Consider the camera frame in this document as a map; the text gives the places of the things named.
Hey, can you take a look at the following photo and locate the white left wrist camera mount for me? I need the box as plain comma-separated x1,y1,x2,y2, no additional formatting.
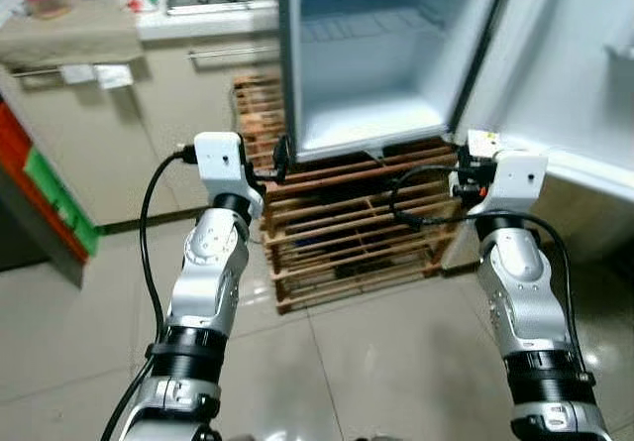
192,131,267,221

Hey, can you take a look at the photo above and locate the wooden pallet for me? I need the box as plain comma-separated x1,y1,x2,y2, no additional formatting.
231,67,469,315

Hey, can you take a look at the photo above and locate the plain white label tag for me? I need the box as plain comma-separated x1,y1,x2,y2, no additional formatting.
58,61,96,86

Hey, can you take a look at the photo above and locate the metal cabinet handle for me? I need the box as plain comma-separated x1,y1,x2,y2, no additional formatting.
186,45,284,62
12,64,62,77

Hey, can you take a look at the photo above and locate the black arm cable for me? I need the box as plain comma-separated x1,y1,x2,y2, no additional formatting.
386,164,587,383
99,146,199,441

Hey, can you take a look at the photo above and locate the beige cloth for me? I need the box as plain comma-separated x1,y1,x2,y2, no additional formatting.
0,0,146,72

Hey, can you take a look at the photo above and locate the orange board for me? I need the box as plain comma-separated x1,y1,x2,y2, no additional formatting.
0,97,92,264

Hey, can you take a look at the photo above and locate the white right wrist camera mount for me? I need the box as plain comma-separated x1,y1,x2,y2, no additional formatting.
476,149,549,222

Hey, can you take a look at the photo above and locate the green board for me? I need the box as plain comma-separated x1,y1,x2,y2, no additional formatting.
22,146,103,256

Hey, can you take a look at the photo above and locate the small grey fridge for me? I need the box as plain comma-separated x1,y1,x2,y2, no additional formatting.
275,0,521,165

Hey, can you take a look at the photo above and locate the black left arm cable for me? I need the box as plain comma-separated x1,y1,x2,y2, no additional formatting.
99,146,199,441

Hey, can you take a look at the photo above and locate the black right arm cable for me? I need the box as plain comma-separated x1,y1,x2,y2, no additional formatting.
386,164,587,383

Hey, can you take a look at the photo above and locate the printed white label tag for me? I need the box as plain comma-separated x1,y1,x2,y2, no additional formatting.
93,62,136,91

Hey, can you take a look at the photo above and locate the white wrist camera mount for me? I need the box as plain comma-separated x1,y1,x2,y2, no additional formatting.
476,149,549,222
192,131,267,221

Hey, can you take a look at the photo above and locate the small fridge door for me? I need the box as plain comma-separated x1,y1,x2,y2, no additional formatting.
436,0,634,269

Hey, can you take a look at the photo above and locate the white kitchen cabinet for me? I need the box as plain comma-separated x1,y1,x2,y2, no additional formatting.
0,0,290,239

